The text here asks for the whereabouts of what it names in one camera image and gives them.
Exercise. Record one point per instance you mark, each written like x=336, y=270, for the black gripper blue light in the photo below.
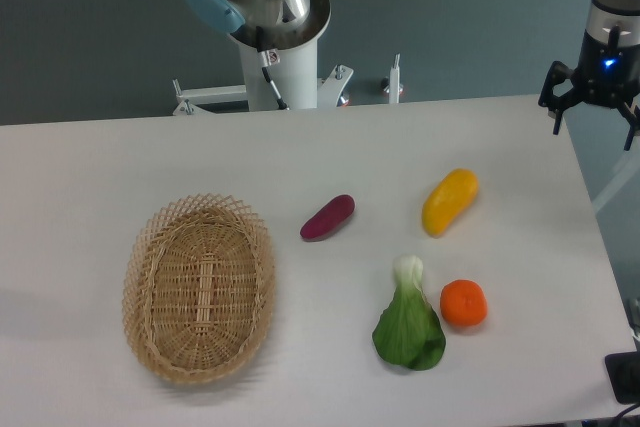
x=603, y=72

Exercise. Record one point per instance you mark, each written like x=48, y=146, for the yellow mango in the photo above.
x=452, y=196

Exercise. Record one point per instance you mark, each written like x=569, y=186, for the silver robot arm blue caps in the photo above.
x=557, y=94

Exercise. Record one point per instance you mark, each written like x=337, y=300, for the orange tangerine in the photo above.
x=463, y=303

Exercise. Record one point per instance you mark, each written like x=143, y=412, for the black device at table edge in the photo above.
x=623, y=373

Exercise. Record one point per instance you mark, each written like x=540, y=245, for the purple sweet potato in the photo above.
x=329, y=219

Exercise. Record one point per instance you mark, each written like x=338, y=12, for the green bok choy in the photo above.
x=409, y=333

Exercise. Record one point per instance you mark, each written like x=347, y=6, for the woven wicker basket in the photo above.
x=199, y=290

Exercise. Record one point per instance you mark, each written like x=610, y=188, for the white pedestal base frame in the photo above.
x=264, y=93

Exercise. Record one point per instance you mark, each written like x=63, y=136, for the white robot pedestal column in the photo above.
x=290, y=40

